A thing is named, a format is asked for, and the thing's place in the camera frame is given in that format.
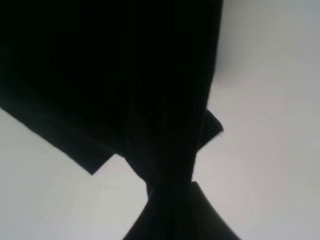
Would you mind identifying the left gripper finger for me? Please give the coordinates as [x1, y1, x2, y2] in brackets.
[191, 181, 240, 240]

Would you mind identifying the black printed t-shirt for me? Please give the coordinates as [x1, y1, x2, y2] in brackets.
[0, 0, 223, 240]

